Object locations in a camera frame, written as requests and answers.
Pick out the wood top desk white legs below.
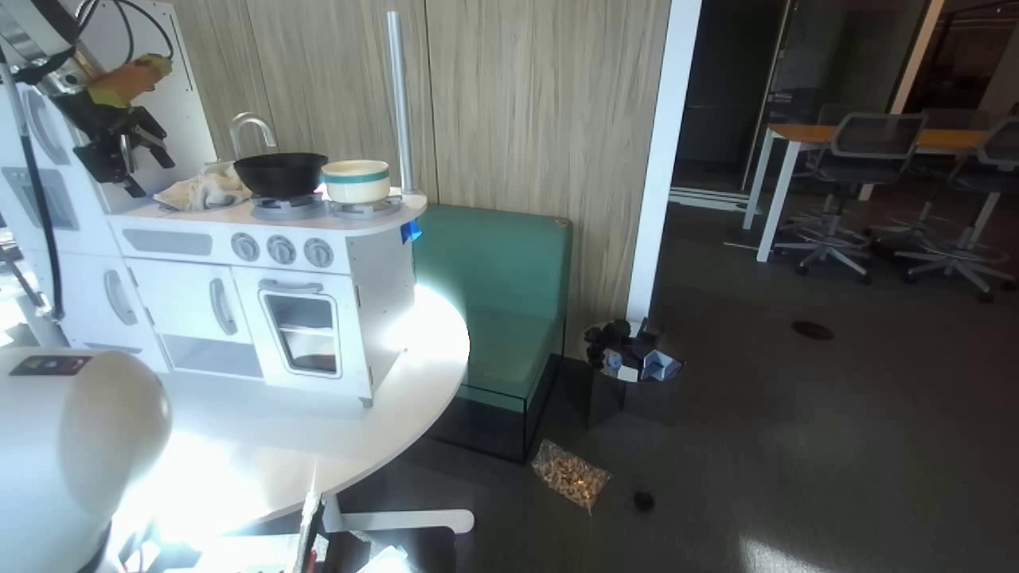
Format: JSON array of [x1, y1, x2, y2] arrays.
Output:
[[741, 117, 1019, 264]]

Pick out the grey mesh office chair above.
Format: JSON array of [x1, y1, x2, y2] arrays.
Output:
[[777, 108, 926, 279], [896, 113, 1019, 299]]

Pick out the silver toy faucet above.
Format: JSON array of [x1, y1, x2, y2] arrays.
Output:
[[227, 108, 280, 161]]

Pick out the black cooking pot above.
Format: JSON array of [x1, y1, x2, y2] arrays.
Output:
[[228, 149, 330, 205]]

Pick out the crumpled beige cloth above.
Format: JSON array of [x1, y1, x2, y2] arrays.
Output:
[[152, 156, 256, 213]]

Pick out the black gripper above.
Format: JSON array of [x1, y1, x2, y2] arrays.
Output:
[[72, 98, 178, 202]]

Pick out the round white table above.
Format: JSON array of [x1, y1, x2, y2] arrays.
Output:
[[0, 276, 479, 573]]

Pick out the white bowl with green stripe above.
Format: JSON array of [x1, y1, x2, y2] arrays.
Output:
[[319, 156, 394, 206]]

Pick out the dark round floor cover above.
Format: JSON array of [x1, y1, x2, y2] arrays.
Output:
[[791, 316, 839, 344]]

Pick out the thin white pole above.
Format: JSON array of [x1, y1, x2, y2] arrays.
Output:
[[381, 9, 414, 196]]

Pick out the white wall post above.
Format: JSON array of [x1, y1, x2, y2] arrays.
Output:
[[625, 0, 706, 327]]

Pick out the white toy kitchen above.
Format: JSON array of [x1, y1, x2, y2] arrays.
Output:
[[0, 0, 430, 412]]

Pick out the pile of dark gadgets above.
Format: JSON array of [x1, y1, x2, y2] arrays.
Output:
[[582, 316, 686, 386]]

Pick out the black storage bin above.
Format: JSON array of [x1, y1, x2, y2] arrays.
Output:
[[585, 362, 682, 426]]

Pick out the gold speckled floor mat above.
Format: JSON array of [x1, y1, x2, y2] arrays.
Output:
[[530, 439, 615, 516]]

